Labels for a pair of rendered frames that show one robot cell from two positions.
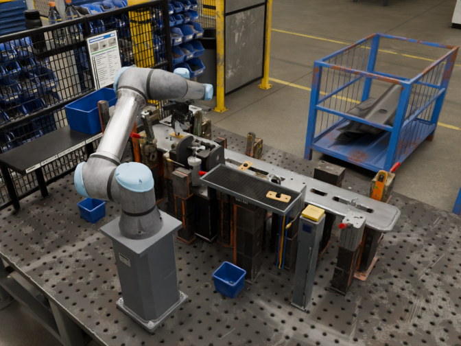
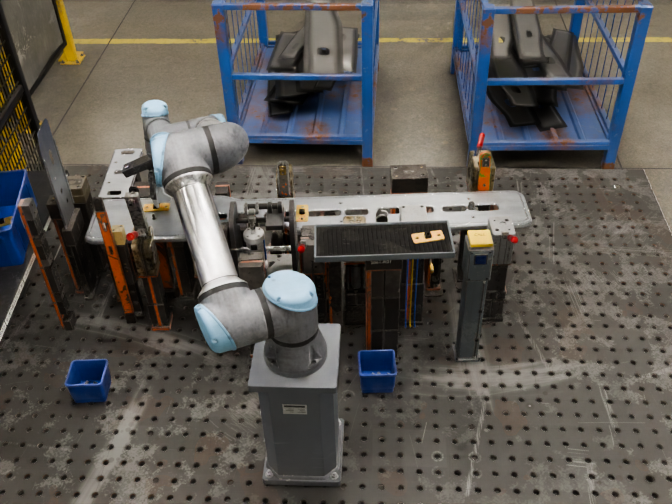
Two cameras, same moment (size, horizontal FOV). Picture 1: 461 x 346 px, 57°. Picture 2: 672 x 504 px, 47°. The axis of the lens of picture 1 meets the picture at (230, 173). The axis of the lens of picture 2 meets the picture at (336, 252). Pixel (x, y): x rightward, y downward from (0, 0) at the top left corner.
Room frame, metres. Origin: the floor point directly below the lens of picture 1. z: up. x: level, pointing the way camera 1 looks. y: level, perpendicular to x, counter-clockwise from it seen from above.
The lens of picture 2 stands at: (0.07, 0.94, 2.49)
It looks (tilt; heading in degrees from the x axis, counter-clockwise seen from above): 41 degrees down; 326
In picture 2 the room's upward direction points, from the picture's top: 2 degrees counter-clockwise
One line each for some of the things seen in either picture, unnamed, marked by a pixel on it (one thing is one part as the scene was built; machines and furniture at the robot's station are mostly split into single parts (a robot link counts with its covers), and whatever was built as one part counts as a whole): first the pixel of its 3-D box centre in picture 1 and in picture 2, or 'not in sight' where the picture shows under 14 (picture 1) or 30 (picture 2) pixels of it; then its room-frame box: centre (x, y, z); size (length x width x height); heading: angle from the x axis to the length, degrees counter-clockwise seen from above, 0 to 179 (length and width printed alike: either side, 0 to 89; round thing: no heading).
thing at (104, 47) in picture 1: (104, 60); not in sight; (2.39, 0.71, 1.30); 0.23 x 0.02 x 0.31; 145
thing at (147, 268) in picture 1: (147, 266); (300, 406); (1.17, 0.31, 0.90); 0.21 x 0.21 x 0.40; 51
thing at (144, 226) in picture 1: (139, 214); (294, 339); (1.17, 0.31, 1.15); 0.15 x 0.15 x 0.10
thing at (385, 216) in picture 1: (250, 167); (308, 212); (1.72, -0.09, 1.00); 1.38 x 0.22 x 0.02; 55
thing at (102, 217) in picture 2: (137, 154); (115, 264); (1.92, 0.48, 0.95); 0.03 x 0.01 x 0.50; 55
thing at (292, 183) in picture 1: (289, 226); (410, 267); (1.40, -0.25, 0.90); 0.13 x 0.10 x 0.41; 145
